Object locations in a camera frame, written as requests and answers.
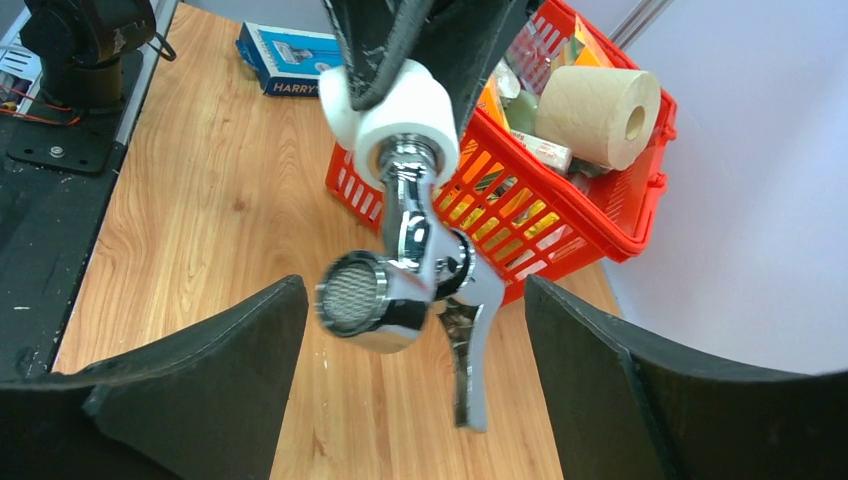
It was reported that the red plastic shopping basket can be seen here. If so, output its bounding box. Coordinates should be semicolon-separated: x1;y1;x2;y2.
326;1;677;302

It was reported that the white elbow fitting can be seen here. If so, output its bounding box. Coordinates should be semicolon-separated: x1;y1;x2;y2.
318;59;459;189

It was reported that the blue razor box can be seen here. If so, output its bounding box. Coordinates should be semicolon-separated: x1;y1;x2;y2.
235;22;344;97

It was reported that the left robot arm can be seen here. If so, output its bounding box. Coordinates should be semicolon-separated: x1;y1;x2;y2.
19;1;541;133

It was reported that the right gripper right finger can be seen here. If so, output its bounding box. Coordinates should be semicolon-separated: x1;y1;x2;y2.
524;276;847;479

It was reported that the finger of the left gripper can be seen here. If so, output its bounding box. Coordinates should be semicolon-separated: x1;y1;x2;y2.
423;1;530;130
323;0;434;112

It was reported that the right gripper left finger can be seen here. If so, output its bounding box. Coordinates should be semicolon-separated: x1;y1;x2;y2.
1;275;308;479

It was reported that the orange patterned box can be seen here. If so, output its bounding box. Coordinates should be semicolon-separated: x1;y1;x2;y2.
570;16;614;68

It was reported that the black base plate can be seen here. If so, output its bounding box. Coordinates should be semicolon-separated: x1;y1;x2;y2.
0;39;147;382

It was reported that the brown toilet paper roll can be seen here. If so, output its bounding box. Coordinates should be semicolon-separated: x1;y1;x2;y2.
535;65;661;171

